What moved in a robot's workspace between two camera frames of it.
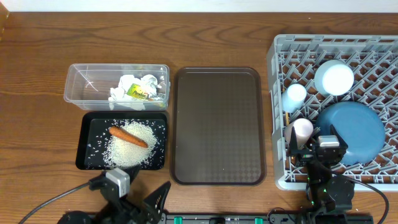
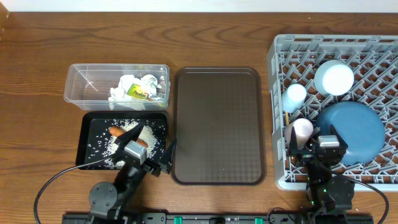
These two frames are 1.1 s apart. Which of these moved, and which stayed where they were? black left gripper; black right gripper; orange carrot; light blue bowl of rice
Moved: black left gripper
Stayed: orange carrot; black right gripper; light blue bowl of rice
